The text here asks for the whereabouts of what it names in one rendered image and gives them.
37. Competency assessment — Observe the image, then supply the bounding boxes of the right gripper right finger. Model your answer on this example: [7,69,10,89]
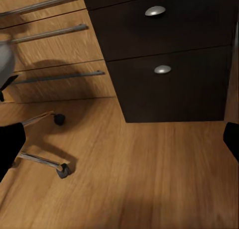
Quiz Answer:
[223,122,239,162]

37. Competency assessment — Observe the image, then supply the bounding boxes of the swivel chair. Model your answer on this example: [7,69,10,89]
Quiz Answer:
[0,43,71,179]

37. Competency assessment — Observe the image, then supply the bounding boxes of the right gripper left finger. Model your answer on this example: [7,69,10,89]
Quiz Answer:
[0,122,26,182]

